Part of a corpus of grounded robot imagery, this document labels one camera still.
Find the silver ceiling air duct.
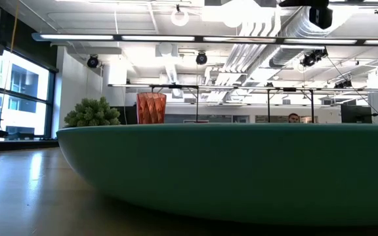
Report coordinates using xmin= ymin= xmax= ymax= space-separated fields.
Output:
xmin=268 ymin=6 xmax=328 ymax=68

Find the black computer monitor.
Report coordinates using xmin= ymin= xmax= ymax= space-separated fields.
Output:
xmin=341 ymin=104 xmax=373 ymax=124

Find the black workstation frame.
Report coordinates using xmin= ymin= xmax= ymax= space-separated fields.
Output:
xmin=266 ymin=87 xmax=316 ymax=124
xmin=149 ymin=84 xmax=200 ymax=124

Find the small green artificial plant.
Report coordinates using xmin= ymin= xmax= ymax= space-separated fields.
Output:
xmin=63 ymin=96 xmax=121 ymax=128

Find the black overhead camera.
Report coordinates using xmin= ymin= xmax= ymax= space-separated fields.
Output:
xmin=278 ymin=0 xmax=333 ymax=30

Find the teal round plate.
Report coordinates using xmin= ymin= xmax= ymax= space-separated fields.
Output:
xmin=56 ymin=123 xmax=378 ymax=227

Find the long ceiling light strip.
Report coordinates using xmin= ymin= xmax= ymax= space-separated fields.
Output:
xmin=31 ymin=32 xmax=378 ymax=47

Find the white ceiling ring fixture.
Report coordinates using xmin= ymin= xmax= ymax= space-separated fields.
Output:
xmin=170 ymin=9 xmax=190 ymax=28

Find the yellow hanging strap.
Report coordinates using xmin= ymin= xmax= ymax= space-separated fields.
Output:
xmin=9 ymin=0 xmax=20 ymax=54

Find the black aluminium table frame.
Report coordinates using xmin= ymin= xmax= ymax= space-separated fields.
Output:
xmin=0 ymin=140 xmax=59 ymax=152

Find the red faceted cup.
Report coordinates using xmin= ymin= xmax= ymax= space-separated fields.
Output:
xmin=136 ymin=92 xmax=167 ymax=125

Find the large office window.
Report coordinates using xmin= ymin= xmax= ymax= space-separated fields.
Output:
xmin=0 ymin=49 xmax=57 ymax=140

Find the black round ceiling camera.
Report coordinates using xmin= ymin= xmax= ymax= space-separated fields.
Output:
xmin=87 ymin=54 xmax=100 ymax=69
xmin=195 ymin=51 xmax=209 ymax=66

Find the black ceiling camera cluster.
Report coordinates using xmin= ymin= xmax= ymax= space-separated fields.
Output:
xmin=299 ymin=48 xmax=329 ymax=68

